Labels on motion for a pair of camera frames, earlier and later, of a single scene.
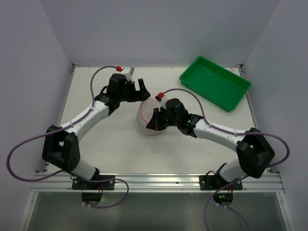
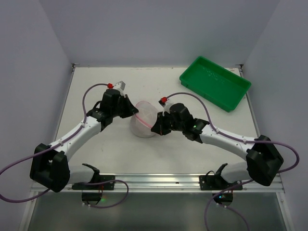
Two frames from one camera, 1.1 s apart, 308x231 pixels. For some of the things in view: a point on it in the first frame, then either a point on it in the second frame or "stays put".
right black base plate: (212, 183) stays put
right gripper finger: (159, 121) -> (163, 124)
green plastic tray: (219, 85) stays put
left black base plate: (78, 184) stays put
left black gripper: (134, 90) -> (123, 106)
